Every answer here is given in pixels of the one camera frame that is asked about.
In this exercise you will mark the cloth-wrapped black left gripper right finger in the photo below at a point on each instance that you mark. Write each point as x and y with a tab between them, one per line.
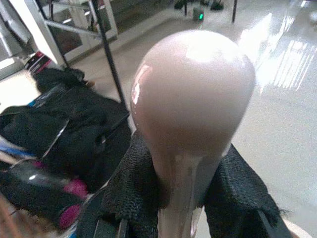
237	198

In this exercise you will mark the black furniture leg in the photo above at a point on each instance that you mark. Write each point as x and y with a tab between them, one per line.
234	10

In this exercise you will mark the cloth-wrapped black left gripper left finger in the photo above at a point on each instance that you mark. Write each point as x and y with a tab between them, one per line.
133	188

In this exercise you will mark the black jacket pile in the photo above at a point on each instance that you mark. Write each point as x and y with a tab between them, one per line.
74	119

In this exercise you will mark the small device with green light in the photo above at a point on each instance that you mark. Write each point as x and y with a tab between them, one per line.
198	14

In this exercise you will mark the black bag with pink trim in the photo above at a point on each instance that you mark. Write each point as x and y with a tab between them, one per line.
37	193

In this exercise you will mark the red and black box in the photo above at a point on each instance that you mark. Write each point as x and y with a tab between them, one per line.
38	62

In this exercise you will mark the black chair base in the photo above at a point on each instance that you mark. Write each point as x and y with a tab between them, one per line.
181	5

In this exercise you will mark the white metal frame rack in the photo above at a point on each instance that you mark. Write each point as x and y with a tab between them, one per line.
47	27

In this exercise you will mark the thin black metal pole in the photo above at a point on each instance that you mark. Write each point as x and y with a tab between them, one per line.
111	59

